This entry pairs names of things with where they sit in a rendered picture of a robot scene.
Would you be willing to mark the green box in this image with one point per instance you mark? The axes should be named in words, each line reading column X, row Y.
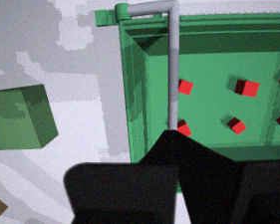
column 26, row 118

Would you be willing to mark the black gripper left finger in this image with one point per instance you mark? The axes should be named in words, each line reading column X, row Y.
column 147, row 185

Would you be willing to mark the dark green plastic tray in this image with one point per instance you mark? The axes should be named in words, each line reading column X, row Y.
column 214, row 52

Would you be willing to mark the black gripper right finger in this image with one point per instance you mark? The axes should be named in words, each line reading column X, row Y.
column 215, row 188

